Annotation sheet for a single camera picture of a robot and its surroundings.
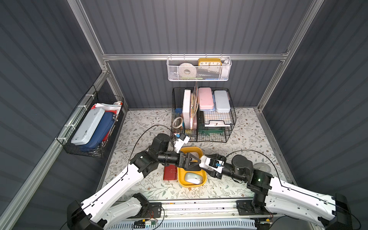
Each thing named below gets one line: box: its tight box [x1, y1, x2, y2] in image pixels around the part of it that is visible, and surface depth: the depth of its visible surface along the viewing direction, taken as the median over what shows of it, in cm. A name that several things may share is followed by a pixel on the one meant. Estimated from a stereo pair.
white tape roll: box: [178, 62, 197, 79], surface depth 86 cm
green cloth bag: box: [198, 126, 225, 137], surface depth 95 cm
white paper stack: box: [204, 120, 231, 127], surface depth 89 cm
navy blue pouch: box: [80, 111, 115, 151], surface depth 68 cm
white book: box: [182, 89, 192, 130], surface depth 91 cm
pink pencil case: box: [198, 87, 215, 110], surface depth 93 cm
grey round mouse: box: [253, 162, 272, 173], surface depth 88 cm
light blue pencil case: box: [214, 90, 231, 113], surface depth 96 cm
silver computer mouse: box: [184, 172, 204, 185], surface depth 86 cm
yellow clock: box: [197, 57, 222, 67], surface depth 90 cm
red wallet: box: [162, 164, 178, 181], surface depth 86 cm
